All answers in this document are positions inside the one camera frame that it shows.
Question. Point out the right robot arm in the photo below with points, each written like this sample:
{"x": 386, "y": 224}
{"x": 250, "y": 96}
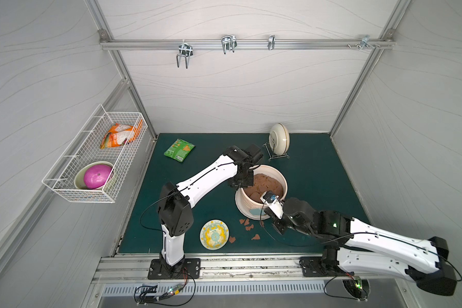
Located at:
{"x": 351, "y": 246}

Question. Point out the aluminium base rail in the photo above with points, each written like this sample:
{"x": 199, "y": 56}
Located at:
{"x": 134, "y": 268}

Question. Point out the aluminium top rail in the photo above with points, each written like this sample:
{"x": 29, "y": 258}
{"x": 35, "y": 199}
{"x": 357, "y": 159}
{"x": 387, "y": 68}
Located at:
{"x": 242, "y": 44}

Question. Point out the green snack packet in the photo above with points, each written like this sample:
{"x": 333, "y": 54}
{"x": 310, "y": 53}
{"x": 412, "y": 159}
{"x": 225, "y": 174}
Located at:
{"x": 179, "y": 150}

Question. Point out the magenta bowl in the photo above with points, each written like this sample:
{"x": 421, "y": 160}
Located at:
{"x": 97, "y": 175}

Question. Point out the white wire basket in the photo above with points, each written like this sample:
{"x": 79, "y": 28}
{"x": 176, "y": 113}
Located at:
{"x": 85, "y": 149}

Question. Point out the metal double hook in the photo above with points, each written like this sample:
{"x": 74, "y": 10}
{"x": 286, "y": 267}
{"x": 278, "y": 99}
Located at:
{"x": 185, "y": 52}

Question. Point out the metal hook right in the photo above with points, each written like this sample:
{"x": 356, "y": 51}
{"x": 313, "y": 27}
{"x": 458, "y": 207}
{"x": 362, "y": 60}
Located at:
{"x": 364, "y": 44}

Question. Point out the orange snack bag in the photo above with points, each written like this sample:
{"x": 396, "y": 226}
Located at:
{"x": 121, "y": 134}

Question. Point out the mud flake on mat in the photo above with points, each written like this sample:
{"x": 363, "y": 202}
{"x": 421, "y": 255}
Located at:
{"x": 244, "y": 222}

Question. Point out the cream plate on stand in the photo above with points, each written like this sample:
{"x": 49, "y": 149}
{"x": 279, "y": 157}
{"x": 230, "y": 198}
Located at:
{"x": 279, "y": 139}

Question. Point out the white ceramic pot with mud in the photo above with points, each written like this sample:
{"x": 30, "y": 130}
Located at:
{"x": 266, "y": 178}

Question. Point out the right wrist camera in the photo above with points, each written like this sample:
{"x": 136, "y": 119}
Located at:
{"x": 272, "y": 205}

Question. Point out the pale green bowl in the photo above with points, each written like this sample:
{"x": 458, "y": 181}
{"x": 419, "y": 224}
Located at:
{"x": 78, "y": 179}

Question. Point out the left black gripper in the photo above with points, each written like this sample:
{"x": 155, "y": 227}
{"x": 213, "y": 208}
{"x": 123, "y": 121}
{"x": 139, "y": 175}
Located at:
{"x": 244, "y": 179}

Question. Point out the yellow patterned small plate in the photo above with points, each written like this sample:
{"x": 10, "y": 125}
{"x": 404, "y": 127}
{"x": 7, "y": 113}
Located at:
{"x": 214, "y": 234}

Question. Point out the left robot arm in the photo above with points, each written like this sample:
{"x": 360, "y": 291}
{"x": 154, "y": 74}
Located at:
{"x": 176, "y": 202}

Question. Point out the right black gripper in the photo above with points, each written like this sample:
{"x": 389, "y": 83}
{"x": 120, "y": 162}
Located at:
{"x": 279, "y": 222}

